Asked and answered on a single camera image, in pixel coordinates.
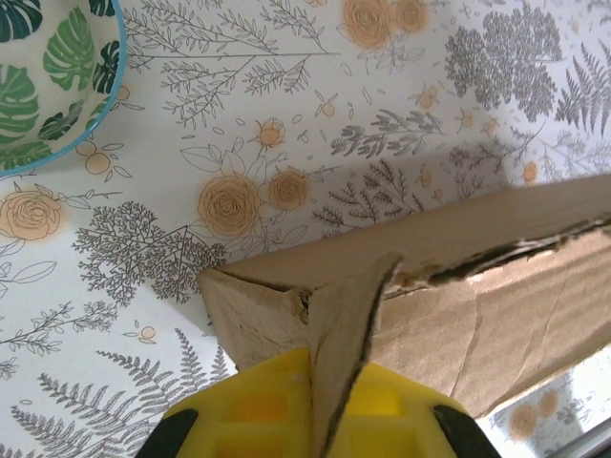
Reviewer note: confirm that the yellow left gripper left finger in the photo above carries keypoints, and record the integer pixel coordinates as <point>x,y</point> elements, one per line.
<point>258,410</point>

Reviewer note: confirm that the aluminium frame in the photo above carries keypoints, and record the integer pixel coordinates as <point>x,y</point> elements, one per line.
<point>602,447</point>

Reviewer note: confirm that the brown cardboard box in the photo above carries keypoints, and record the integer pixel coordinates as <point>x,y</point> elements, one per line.
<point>477,324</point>

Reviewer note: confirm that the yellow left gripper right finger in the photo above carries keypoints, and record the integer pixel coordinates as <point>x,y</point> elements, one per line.
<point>396,420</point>

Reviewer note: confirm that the leaf print bowl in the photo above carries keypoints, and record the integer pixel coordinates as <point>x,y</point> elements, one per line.
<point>48,86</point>

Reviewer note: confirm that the floral table cover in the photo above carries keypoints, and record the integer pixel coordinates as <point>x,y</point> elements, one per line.
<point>286,95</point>

